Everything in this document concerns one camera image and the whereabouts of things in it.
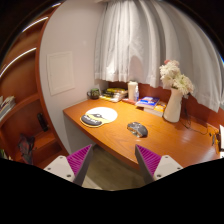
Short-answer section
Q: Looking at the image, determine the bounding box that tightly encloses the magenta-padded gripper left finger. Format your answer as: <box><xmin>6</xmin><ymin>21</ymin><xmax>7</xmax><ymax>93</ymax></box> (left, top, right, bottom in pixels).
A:
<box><xmin>43</xmin><ymin>143</ymin><xmax>94</xmax><ymax>187</ymax></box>

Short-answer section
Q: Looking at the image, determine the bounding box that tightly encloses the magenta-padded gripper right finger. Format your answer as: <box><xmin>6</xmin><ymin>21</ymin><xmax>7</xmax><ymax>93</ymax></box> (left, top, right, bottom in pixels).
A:
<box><xmin>134</xmin><ymin>144</ymin><xmax>184</xmax><ymax>185</ymax></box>

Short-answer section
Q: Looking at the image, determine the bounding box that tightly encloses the grey gaming computer mouse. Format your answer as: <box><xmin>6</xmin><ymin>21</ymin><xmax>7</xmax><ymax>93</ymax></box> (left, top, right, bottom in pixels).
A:
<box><xmin>126</xmin><ymin>121</ymin><xmax>149</xmax><ymax>138</ymax></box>

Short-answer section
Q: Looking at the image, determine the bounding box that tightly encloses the white oval printed mouse pad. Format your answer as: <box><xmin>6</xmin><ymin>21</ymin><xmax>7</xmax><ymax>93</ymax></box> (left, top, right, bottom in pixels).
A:
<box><xmin>79</xmin><ymin>106</ymin><xmax>119</xmax><ymax>128</ymax></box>

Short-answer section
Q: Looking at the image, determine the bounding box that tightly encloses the orange-cover book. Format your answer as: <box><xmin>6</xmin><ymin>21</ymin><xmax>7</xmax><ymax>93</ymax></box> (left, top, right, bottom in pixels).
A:
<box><xmin>143</xmin><ymin>101</ymin><xmax>167</xmax><ymax>118</ymax></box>

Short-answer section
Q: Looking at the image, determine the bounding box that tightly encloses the white ceramic jug vase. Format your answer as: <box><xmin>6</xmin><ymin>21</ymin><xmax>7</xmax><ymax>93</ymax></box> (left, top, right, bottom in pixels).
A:
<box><xmin>163</xmin><ymin>87</ymin><xmax>184</xmax><ymax>123</ymax></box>

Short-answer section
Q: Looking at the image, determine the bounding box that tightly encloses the silver laptop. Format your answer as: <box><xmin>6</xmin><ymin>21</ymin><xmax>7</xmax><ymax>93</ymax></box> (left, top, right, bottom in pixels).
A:
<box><xmin>218</xmin><ymin>124</ymin><xmax>224</xmax><ymax>153</ymax></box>

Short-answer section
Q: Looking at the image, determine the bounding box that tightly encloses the blue-cover book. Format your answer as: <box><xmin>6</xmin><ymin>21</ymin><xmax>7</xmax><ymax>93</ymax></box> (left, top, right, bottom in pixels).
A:
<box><xmin>135</xmin><ymin>96</ymin><xmax>161</xmax><ymax>110</ymax></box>

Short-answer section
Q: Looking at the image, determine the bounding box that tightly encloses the red-brown flat book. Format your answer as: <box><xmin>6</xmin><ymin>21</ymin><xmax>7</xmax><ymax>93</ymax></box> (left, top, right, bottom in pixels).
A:
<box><xmin>121</xmin><ymin>97</ymin><xmax>138</xmax><ymax>105</ymax></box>

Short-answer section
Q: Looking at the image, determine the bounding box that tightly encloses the clear spray bottle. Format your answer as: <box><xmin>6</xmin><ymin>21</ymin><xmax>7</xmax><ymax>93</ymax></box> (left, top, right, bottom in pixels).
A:
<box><xmin>133</xmin><ymin>85</ymin><xmax>140</xmax><ymax>102</ymax></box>

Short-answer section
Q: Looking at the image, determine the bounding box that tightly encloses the dark green mug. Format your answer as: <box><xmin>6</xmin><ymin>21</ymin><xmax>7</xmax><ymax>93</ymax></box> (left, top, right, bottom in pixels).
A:
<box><xmin>86</xmin><ymin>87</ymin><xmax>101</xmax><ymax>100</ymax></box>

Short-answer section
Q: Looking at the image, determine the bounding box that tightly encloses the cream lidded tumbler cup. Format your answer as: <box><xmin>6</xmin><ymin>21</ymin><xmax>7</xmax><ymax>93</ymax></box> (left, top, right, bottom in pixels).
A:
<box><xmin>127</xmin><ymin>80</ymin><xmax>139</xmax><ymax>102</ymax></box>

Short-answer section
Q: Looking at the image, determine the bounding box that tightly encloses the white yellow-spine book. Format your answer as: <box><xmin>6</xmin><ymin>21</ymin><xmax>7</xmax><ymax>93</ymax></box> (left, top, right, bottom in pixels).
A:
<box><xmin>99</xmin><ymin>95</ymin><xmax>125</xmax><ymax>103</ymax></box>

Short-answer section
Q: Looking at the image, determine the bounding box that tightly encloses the black-spine book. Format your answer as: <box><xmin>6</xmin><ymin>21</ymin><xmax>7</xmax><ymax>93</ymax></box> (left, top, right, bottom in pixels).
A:
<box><xmin>100</xmin><ymin>93</ymin><xmax>127</xmax><ymax>100</ymax></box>
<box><xmin>102</xmin><ymin>90</ymin><xmax>128</xmax><ymax>98</ymax></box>

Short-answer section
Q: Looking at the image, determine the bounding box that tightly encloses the yellow-cover book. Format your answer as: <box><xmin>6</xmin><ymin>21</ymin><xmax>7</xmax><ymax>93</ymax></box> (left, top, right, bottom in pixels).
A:
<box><xmin>105</xmin><ymin>87</ymin><xmax>129</xmax><ymax>95</ymax></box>

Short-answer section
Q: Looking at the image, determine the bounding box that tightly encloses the wooden shelf unit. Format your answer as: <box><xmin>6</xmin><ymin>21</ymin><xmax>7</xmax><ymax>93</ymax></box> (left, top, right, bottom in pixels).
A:
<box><xmin>0</xmin><ymin>6</ymin><xmax>69</xmax><ymax>169</ymax></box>

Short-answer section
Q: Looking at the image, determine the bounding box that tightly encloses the white pleated curtain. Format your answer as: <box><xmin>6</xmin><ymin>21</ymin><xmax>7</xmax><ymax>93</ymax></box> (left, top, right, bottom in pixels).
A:
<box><xmin>93</xmin><ymin>0</ymin><xmax>224</xmax><ymax>113</ymax></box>

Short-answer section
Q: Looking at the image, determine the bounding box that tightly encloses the black cable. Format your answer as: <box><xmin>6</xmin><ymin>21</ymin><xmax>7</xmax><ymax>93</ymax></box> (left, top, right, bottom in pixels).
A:
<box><xmin>179</xmin><ymin>94</ymin><xmax>211</xmax><ymax>136</ymax></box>

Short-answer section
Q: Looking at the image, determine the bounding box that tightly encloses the white wall panel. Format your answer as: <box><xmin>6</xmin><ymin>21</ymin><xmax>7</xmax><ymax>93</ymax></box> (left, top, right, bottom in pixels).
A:
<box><xmin>46</xmin><ymin>50</ymin><xmax>76</xmax><ymax>97</ymax></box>

